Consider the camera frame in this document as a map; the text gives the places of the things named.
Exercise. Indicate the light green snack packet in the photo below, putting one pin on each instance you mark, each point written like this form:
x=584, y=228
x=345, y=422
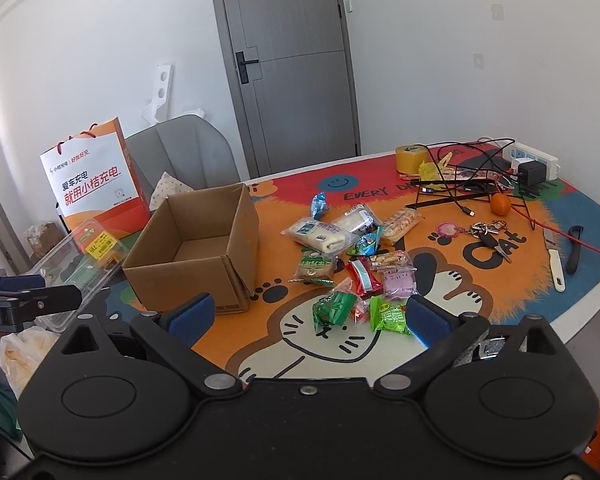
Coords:
x=388, y=315

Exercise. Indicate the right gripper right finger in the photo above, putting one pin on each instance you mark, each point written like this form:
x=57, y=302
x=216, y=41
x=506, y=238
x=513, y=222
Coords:
x=448, y=339

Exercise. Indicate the pink snack packet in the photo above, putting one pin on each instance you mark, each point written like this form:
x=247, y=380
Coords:
x=399, y=281

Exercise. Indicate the pink pixel keychain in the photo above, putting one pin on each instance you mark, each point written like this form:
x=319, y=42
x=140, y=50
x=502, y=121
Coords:
x=448, y=230

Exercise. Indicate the key bunch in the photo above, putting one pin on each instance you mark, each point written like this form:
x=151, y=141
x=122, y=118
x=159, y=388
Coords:
x=487, y=233

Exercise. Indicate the yellow tape roll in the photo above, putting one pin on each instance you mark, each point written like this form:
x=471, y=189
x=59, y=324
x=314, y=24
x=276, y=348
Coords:
x=409, y=158

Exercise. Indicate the green biscuit pack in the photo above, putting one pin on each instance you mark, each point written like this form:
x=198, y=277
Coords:
x=314, y=268

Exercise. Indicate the small blue snack packet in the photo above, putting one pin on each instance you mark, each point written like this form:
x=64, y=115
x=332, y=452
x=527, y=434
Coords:
x=318, y=206

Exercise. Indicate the long white bread pack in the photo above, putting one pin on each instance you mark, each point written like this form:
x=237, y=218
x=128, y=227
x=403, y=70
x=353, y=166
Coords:
x=324, y=237

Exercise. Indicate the black power adapter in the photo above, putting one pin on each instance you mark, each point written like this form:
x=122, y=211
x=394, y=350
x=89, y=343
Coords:
x=531, y=173

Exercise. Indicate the black handled tool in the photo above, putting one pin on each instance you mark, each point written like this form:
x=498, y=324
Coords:
x=573, y=260

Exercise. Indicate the small cracker packet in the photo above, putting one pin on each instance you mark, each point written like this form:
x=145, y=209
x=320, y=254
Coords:
x=390, y=260

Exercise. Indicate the biscuit roll pack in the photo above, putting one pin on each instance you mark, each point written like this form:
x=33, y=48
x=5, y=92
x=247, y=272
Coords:
x=399, y=224

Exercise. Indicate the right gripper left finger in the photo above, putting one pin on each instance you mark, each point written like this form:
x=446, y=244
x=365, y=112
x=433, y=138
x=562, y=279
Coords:
x=170, y=336

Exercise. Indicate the clear plastic fruit container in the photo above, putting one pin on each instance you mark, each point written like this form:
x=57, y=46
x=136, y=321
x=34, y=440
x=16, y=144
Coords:
x=88, y=258

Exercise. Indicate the orange white paper bag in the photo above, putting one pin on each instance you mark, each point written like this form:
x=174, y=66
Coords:
x=92, y=177

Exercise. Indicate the white plastic bag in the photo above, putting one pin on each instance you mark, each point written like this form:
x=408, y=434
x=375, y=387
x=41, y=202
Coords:
x=21, y=354

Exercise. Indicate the orange mandarin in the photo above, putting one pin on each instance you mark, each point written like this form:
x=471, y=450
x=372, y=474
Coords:
x=500, y=204

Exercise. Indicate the clear sandwich pack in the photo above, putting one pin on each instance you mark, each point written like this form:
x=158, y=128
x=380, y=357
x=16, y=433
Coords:
x=358, y=220

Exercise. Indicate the grey chair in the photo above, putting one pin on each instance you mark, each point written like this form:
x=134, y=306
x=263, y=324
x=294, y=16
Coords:
x=188, y=148

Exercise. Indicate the white power strip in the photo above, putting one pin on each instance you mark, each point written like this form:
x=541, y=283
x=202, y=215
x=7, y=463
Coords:
x=518, y=153

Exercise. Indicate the red snack packet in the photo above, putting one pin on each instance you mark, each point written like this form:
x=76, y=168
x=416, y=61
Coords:
x=365, y=282

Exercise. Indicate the cardboard box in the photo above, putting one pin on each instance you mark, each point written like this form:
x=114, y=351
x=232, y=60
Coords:
x=202, y=241

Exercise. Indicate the black wire stand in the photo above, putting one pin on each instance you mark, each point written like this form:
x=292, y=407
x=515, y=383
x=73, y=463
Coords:
x=475, y=179

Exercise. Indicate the polka dot cushion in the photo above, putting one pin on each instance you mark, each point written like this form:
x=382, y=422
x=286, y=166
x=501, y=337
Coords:
x=166, y=186

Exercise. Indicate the grey door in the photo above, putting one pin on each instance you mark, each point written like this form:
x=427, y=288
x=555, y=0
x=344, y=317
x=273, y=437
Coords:
x=288, y=62

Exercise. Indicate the teal green snack packet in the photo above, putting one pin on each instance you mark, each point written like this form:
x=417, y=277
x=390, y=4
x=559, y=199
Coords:
x=367, y=244

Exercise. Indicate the colourful cat table mat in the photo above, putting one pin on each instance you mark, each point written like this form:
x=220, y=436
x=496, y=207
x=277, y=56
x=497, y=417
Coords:
x=276, y=337

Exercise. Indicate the yellow plastic bag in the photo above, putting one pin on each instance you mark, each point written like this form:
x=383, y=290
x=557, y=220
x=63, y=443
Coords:
x=435, y=171

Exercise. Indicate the dark green candy packet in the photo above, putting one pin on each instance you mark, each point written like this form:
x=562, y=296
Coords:
x=333, y=309

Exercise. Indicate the white handled knife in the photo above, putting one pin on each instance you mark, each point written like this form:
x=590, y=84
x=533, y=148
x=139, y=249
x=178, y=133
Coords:
x=555, y=262

